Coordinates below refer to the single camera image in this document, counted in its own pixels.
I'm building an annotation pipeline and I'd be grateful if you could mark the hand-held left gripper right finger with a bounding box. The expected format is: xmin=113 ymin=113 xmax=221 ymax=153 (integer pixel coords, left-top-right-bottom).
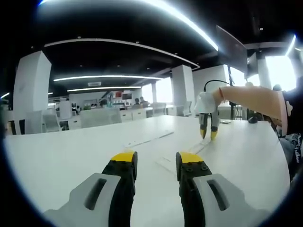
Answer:
xmin=176 ymin=151 xmax=248 ymax=227

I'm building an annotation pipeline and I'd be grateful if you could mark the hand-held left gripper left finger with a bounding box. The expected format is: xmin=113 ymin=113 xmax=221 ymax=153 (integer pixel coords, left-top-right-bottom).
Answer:
xmin=66 ymin=151 xmax=139 ymax=227

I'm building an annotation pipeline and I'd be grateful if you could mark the white slotted socket holder plate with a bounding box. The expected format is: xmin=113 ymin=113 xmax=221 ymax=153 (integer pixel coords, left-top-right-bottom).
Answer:
xmin=154 ymin=155 xmax=178 ymax=176

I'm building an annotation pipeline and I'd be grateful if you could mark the long white socket holder cover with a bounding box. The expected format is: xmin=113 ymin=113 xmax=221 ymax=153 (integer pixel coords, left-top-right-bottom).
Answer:
xmin=122 ymin=131 xmax=175 ymax=149

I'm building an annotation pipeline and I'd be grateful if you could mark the person's right hand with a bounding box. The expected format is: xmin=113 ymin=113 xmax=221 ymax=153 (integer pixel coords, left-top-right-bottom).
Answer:
xmin=212 ymin=87 xmax=223 ymax=109

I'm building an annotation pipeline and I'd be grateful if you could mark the white mesh office chair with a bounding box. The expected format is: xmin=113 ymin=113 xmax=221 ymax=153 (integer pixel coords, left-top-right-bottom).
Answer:
xmin=42 ymin=110 xmax=61 ymax=133
xmin=25 ymin=110 xmax=43 ymax=135
xmin=146 ymin=103 xmax=167 ymax=118
xmin=176 ymin=101 xmax=193 ymax=117

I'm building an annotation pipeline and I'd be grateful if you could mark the square white column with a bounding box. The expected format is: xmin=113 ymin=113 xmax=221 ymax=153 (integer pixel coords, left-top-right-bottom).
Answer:
xmin=171 ymin=64 xmax=194 ymax=117

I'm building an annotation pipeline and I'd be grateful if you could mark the black tripod stand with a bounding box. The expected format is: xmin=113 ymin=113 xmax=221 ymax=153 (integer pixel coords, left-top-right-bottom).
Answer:
xmin=226 ymin=64 xmax=242 ymax=120

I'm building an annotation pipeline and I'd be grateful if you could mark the large dark hanging screen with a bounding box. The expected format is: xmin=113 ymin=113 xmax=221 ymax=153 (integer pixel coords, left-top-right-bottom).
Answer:
xmin=216 ymin=25 xmax=248 ymax=74

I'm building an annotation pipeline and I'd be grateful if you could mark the small hanging screen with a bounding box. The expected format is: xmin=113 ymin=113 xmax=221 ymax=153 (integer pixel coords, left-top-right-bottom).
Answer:
xmin=247 ymin=52 xmax=259 ymax=71

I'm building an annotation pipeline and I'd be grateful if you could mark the long bright ceiling light strip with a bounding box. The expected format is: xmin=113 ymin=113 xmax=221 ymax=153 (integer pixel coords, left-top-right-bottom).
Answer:
xmin=39 ymin=0 xmax=220 ymax=52

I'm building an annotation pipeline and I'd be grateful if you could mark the white low cabinet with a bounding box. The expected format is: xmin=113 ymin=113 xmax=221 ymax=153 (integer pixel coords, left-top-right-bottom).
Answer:
xmin=119 ymin=109 xmax=147 ymax=122

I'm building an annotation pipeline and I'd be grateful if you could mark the grey mesh desk partition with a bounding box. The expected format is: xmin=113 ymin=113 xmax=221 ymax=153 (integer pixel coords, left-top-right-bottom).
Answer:
xmin=80 ymin=107 xmax=123 ymax=130

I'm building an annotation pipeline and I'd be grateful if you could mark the white floor cabinet box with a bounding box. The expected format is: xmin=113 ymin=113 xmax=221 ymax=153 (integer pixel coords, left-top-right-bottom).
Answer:
xmin=59 ymin=100 xmax=71 ymax=119

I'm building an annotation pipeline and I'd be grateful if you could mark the large white column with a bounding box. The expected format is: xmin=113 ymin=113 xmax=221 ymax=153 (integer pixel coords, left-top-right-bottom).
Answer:
xmin=13 ymin=50 xmax=52 ymax=112

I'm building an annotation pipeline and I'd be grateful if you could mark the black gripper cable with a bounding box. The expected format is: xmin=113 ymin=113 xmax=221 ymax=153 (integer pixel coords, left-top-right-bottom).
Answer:
xmin=204 ymin=79 xmax=232 ymax=93

